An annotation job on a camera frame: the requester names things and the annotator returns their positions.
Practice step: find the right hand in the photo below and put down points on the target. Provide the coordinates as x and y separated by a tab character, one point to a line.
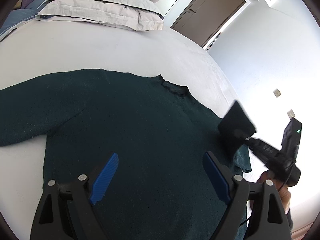
282	189

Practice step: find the dark right sleeve forearm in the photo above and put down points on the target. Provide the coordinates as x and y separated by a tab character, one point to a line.
290	221

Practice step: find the lower wall socket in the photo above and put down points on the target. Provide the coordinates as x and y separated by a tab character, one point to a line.
291	114

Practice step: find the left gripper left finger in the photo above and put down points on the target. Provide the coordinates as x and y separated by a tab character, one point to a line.
52	219

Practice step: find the wall socket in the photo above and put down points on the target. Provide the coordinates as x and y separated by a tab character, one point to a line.
277	93
291	114

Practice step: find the white bed sheet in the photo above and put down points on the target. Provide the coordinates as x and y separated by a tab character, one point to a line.
45	47

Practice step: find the grey folded duvet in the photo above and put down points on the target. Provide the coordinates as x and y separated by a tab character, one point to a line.
109	14

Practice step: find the dark green knit sweater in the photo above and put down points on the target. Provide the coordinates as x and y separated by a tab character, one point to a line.
159	131

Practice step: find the blue pillow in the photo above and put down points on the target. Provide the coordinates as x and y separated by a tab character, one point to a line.
20	17

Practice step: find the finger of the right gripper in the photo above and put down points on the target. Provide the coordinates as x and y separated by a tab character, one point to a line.
266	153

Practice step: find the upper wall socket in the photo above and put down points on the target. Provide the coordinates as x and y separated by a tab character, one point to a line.
277	93

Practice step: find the brown wooden door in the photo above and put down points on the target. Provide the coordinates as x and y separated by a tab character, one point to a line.
202	19

